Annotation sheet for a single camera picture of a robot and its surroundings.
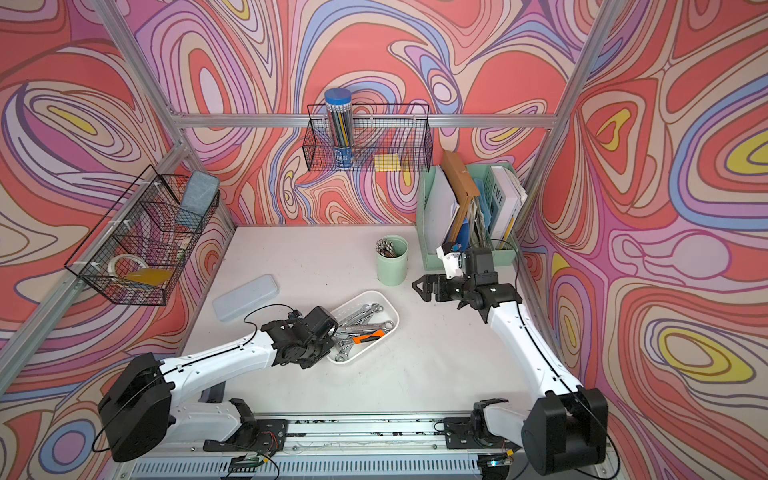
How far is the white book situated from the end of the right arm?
1.15 ft

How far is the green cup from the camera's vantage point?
94 centimetres

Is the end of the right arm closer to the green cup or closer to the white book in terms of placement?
the green cup

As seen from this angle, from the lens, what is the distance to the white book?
3.12 feet

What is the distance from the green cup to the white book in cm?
30

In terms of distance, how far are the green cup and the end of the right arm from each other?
0.18 metres

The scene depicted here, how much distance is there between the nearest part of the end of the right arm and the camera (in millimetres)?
566
